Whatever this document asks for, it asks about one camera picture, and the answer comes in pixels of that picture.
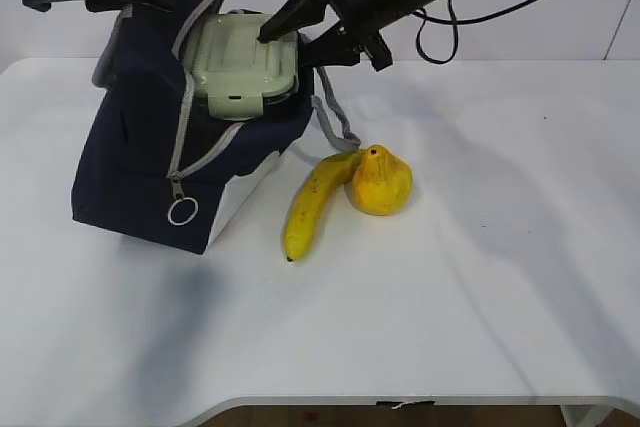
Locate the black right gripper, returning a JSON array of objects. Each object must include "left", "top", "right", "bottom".
[{"left": 257, "top": 0, "right": 392, "bottom": 71}]

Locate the green lid glass container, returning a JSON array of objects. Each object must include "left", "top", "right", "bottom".
[{"left": 183, "top": 13, "right": 299, "bottom": 121}]

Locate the yellow pear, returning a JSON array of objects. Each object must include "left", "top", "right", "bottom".
[{"left": 352, "top": 144, "right": 413, "bottom": 216}]

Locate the navy insulated lunch bag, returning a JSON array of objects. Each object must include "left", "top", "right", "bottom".
[{"left": 71, "top": 0, "right": 360, "bottom": 254}]

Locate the yellow banana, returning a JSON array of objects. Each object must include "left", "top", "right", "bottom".
[{"left": 283, "top": 149, "right": 364, "bottom": 262}]

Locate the black tape on table edge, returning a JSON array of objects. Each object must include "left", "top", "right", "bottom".
[{"left": 377, "top": 386, "right": 432, "bottom": 398}]

